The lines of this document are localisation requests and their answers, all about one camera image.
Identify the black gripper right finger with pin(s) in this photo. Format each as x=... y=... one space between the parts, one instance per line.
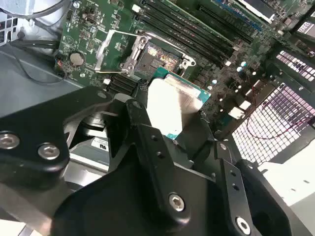
x=240 y=204

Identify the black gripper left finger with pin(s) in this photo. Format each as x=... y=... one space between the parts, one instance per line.
x=32 y=123

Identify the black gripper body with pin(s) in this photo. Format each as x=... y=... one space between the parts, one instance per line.
x=110 y=209

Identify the metal socket cover frame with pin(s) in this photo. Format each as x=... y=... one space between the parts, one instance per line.
x=101 y=52

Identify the silver topped CPU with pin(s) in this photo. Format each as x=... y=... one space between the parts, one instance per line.
x=172 y=103

